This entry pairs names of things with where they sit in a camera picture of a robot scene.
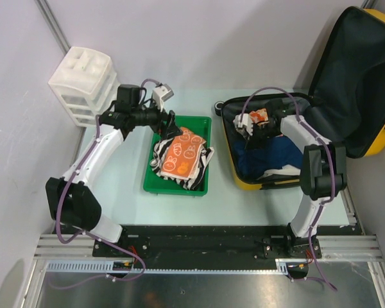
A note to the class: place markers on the aluminium frame rail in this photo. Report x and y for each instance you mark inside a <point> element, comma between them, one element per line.
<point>83,256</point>

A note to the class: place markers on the dark blue garment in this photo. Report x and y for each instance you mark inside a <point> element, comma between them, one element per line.
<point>279,151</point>

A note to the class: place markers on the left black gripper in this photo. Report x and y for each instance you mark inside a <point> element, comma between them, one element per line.
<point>163,117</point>

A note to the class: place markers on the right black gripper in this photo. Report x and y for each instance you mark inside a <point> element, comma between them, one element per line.
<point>254,136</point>

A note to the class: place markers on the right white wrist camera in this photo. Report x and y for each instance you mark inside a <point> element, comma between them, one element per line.
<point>243,124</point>

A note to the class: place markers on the yellow Pikachu hard-shell suitcase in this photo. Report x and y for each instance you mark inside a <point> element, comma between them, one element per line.
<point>345,102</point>

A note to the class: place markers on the orange floral cloth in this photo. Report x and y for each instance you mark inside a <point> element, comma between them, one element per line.
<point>259,117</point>

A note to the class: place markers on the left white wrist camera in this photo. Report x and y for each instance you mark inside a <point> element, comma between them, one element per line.
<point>161,94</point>

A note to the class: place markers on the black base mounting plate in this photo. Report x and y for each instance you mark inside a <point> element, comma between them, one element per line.
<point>210,248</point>

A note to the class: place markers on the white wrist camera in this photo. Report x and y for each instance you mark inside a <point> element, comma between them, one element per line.
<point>161,94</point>
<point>243,124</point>

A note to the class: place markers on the white plastic drawer organizer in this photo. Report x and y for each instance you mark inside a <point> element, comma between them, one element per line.
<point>85,82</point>

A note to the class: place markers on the green plastic tray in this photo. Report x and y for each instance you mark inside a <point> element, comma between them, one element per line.
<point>200,125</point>

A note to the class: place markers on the black white striped garment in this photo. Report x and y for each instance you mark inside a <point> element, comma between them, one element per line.
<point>160,149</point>

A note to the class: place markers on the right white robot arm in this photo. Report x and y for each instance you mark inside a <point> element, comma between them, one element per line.
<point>322,171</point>

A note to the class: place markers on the orange bunny print towel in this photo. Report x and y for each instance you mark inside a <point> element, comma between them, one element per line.
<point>182,157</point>

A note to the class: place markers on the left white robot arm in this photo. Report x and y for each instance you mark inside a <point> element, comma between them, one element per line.
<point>70,197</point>

